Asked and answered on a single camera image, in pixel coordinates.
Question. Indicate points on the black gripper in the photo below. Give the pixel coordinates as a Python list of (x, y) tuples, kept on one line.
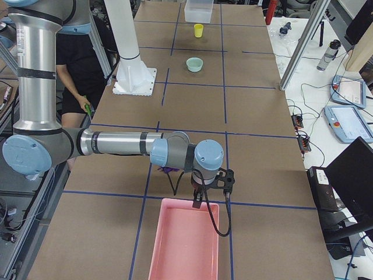
[(197, 187)]

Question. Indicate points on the purple cloth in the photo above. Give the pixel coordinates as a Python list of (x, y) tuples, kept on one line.
[(167, 170)]

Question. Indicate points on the mint green bowl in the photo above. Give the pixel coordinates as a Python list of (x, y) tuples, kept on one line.
[(194, 64)]

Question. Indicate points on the yellow paper cup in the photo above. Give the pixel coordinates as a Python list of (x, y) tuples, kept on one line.
[(198, 30)]

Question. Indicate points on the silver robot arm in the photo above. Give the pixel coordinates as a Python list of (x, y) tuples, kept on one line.
[(39, 142)]

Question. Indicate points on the black box device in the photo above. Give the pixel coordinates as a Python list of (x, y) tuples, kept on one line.
[(321, 189)]

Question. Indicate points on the pink plastic bin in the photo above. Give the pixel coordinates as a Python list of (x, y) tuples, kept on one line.
[(186, 244)]

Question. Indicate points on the lower orange connector board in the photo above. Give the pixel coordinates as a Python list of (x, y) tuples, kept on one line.
[(303, 143)]

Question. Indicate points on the orange connector board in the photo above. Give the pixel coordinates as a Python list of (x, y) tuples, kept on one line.
[(297, 120), (303, 143)]

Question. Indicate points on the upper orange connector board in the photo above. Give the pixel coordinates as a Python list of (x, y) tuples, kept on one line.
[(297, 120)]

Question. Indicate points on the green scissors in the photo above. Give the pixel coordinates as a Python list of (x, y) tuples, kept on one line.
[(88, 109)]

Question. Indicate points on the black monitor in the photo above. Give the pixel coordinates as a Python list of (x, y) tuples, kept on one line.
[(350, 174)]

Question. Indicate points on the lower teach pendant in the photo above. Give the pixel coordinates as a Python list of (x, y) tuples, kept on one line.
[(347, 123)]

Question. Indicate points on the teach pendant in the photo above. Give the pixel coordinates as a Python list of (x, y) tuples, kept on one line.
[(347, 123), (345, 90)]

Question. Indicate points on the person in black clothes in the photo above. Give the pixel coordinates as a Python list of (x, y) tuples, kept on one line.
[(80, 71)]

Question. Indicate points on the upper teach pendant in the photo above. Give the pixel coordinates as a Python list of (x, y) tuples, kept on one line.
[(345, 90)]

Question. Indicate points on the clear plastic bin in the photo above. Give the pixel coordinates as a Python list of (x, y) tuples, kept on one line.
[(198, 11)]

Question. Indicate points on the blue black handheld tool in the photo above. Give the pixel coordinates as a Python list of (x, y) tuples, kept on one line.
[(284, 30)]

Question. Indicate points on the clear water bottle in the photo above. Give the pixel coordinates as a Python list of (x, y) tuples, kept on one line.
[(329, 55)]

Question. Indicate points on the red fire extinguisher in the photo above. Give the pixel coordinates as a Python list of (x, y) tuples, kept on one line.
[(270, 11)]

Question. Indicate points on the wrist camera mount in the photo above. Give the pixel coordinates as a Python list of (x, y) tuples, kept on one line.
[(224, 180)]

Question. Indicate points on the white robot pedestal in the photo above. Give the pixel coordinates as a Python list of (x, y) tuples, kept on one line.
[(133, 77)]

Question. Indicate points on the aluminium frame post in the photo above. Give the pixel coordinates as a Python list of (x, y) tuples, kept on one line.
[(312, 23)]

